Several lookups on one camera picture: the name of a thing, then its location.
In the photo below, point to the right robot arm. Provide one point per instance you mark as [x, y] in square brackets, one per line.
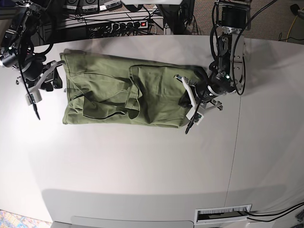
[17, 47]

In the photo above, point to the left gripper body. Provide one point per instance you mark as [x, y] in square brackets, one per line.
[199, 92]

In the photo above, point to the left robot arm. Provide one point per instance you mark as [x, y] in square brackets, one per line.
[230, 18]

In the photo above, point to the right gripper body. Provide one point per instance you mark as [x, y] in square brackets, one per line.
[33, 68]

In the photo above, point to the black monitor stand post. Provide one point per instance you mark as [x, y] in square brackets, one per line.
[176, 16]

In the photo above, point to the white power strip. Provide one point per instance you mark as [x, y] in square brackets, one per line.
[137, 25]

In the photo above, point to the table cable grommet box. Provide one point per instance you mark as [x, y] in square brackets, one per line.
[221, 215]

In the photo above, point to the green T-shirt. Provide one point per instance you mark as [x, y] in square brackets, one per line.
[109, 89]

